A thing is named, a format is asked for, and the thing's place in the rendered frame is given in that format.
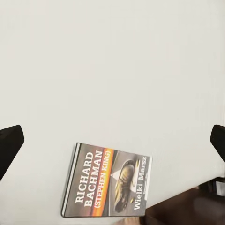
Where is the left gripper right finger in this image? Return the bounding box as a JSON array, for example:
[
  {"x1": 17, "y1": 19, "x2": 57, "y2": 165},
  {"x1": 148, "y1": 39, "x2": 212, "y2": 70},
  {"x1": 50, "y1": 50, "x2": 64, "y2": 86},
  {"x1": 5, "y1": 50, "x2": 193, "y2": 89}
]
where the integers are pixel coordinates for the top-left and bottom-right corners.
[{"x1": 210, "y1": 124, "x2": 225, "y2": 162}]

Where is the hardback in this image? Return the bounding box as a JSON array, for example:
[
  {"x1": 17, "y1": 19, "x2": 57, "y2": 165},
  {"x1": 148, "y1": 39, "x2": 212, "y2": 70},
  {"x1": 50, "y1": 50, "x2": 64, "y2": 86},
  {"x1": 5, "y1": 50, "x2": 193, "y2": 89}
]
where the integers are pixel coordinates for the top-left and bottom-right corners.
[{"x1": 60, "y1": 142, "x2": 152, "y2": 218}]

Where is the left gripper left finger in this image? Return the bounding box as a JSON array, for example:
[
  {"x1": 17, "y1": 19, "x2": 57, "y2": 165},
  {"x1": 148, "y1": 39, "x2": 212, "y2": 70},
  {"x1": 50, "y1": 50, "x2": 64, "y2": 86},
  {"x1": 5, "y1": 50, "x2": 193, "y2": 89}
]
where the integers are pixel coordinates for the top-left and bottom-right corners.
[{"x1": 0, "y1": 125, "x2": 24, "y2": 181}]

